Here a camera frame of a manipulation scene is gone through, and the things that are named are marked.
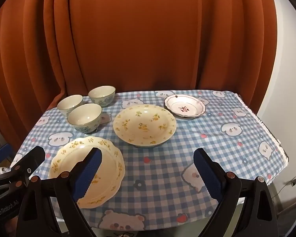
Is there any round yellow floral plate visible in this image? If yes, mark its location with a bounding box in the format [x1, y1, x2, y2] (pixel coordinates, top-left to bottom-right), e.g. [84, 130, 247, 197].
[113, 104, 177, 148]

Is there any white red-flower plate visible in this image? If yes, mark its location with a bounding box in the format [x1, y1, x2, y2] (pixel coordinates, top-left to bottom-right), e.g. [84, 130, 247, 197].
[164, 94, 206, 119]

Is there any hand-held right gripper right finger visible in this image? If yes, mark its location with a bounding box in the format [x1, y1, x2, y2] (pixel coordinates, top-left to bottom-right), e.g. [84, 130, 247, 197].
[193, 148, 280, 237]

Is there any scalloped yellow floral plate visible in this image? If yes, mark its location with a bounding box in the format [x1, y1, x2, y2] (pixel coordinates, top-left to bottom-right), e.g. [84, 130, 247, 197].
[49, 136, 125, 209]

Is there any floral ceramic bowl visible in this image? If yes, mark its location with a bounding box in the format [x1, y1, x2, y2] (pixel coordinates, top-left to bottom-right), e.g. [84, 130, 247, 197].
[88, 86, 116, 107]
[57, 94, 84, 117]
[67, 103, 103, 134]

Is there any blue checked bear tablecloth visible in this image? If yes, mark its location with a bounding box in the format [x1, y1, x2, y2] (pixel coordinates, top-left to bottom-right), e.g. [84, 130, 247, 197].
[10, 89, 290, 231]

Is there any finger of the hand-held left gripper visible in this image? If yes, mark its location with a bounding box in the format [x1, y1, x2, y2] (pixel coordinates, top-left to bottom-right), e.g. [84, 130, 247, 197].
[0, 143, 13, 168]
[5, 146, 46, 190]

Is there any black cable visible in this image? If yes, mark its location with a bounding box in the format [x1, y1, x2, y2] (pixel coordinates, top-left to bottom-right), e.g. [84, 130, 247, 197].
[271, 181, 292, 199]

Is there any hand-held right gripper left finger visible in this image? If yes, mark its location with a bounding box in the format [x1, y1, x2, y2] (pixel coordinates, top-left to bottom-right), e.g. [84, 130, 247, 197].
[16, 147, 104, 237]

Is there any orange curtain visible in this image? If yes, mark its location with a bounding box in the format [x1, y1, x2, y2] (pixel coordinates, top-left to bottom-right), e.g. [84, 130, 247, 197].
[0, 0, 279, 141]

